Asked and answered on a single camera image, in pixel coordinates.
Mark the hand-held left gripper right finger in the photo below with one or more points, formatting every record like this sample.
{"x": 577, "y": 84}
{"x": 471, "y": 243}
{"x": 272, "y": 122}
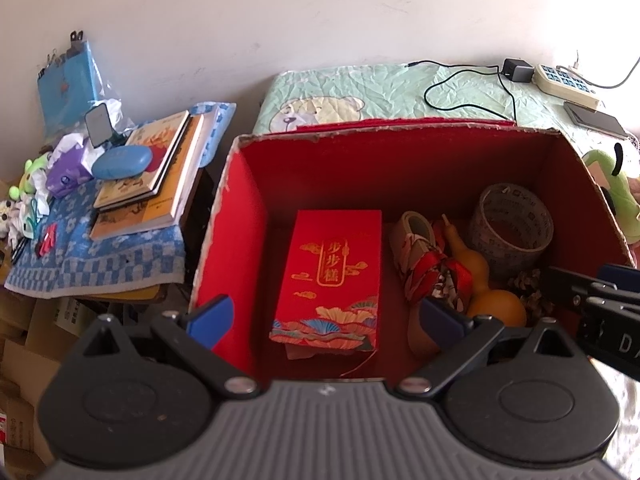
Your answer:
{"x": 442, "y": 322}

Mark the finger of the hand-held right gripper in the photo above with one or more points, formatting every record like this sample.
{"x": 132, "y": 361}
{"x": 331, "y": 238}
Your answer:
{"x": 622, "y": 275}
{"x": 575, "y": 287}

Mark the stack of books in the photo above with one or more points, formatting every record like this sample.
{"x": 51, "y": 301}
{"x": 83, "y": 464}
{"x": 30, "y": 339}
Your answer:
{"x": 145, "y": 215}

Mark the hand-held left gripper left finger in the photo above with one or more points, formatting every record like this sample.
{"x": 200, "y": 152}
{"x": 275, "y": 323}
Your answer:
{"x": 212, "y": 320}

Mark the small standing mirror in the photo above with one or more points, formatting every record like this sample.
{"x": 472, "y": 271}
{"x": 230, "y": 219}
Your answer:
{"x": 100, "y": 125}

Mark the red clip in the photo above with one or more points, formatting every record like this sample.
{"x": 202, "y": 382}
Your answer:
{"x": 48, "y": 240}

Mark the blue checked cloth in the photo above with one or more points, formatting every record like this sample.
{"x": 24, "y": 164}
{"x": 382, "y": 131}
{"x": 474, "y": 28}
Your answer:
{"x": 100, "y": 260}

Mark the purple toy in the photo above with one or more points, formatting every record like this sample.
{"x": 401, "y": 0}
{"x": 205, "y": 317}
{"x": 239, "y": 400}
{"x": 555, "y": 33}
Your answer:
{"x": 67, "y": 175}

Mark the cardboard boxes on floor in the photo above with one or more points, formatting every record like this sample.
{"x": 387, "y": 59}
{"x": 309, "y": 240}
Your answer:
{"x": 30, "y": 350}

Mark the printed tape roll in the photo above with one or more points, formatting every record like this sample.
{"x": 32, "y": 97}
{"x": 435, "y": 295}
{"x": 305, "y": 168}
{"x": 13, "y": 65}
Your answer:
{"x": 520, "y": 255}

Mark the blue plastic package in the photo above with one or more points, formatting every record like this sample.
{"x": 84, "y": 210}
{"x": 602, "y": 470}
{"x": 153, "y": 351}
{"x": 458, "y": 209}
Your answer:
{"x": 70, "y": 90}

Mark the blue glasses case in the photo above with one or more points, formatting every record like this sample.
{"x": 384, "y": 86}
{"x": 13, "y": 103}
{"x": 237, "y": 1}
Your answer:
{"x": 122, "y": 162}

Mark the brown gourd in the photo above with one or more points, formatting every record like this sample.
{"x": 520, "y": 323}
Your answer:
{"x": 495, "y": 305}

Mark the white power strip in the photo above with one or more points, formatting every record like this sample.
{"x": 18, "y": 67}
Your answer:
{"x": 565, "y": 85}

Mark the small shoe with red ribbon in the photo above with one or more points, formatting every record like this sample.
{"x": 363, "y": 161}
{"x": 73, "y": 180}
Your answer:
{"x": 415, "y": 250}

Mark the pine cone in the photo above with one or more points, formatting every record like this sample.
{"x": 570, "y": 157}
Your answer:
{"x": 532, "y": 290}

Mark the green frog toy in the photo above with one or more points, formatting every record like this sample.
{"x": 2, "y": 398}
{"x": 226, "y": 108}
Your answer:
{"x": 30, "y": 180}

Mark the small red gift box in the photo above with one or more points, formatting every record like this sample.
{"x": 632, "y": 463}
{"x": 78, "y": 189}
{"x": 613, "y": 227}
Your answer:
{"x": 330, "y": 270}

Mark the flame cover book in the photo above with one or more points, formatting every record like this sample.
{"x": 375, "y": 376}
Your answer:
{"x": 160, "y": 150}

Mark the black smartphone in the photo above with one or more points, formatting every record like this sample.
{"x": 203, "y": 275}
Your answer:
{"x": 595, "y": 120}

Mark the large red cardboard box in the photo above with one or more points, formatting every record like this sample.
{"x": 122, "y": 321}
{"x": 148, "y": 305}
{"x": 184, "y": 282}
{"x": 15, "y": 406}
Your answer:
{"x": 240, "y": 260}

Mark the black power adapter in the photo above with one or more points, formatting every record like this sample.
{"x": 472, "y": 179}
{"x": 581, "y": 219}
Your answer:
{"x": 517, "y": 70}

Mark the green plush toy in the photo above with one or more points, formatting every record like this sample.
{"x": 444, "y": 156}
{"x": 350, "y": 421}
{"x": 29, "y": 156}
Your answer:
{"x": 617, "y": 190}

